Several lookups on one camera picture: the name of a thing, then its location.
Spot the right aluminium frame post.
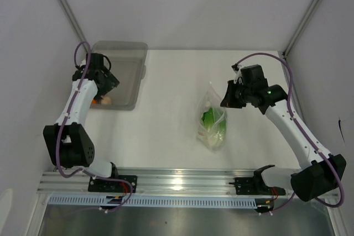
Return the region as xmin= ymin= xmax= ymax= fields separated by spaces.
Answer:
xmin=282 ymin=0 xmax=322 ymax=60

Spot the clear zip top bag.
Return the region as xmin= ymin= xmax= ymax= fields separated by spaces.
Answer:
xmin=196 ymin=82 xmax=227 ymax=152

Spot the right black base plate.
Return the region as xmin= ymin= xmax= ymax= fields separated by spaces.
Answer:
xmin=229 ymin=177 xmax=286 ymax=196

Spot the green plastic lettuce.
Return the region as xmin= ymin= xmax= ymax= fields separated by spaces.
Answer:
xmin=198 ymin=107 xmax=227 ymax=151

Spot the white slotted cable duct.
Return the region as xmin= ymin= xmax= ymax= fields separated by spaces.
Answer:
xmin=48 ymin=195 xmax=257 ymax=209

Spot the small garlic bulb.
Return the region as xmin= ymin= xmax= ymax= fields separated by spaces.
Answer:
xmin=101 ymin=96 xmax=112 ymax=105

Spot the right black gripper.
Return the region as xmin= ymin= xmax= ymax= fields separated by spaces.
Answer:
xmin=220 ymin=80 xmax=253 ymax=109

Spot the aluminium mounting rail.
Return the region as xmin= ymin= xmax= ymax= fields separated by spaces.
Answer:
xmin=37 ymin=167 xmax=340 ymax=198

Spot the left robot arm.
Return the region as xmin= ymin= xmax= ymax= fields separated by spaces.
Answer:
xmin=43 ymin=53 xmax=120 ymax=192

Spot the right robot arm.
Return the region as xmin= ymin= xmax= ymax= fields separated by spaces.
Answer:
xmin=220 ymin=64 xmax=347 ymax=202

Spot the clear plastic container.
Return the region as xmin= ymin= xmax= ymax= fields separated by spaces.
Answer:
xmin=91 ymin=40 xmax=148 ymax=111

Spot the left aluminium frame post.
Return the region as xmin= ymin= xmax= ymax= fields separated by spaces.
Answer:
xmin=57 ymin=0 xmax=87 ymax=41

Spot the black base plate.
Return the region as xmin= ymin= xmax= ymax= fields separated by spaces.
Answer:
xmin=229 ymin=177 xmax=286 ymax=196
xmin=88 ymin=175 xmax=138 ymax=193

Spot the aluminium frame post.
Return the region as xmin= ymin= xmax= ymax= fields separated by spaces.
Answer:
xmin=282 ymin=0 xmax=322 ymax=60
xmin=57 ymin=0 xmax=87 ymax=41

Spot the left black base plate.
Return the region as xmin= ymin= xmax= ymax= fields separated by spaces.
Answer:
xmin=88 ymin=175 xmax=138 ymax=193

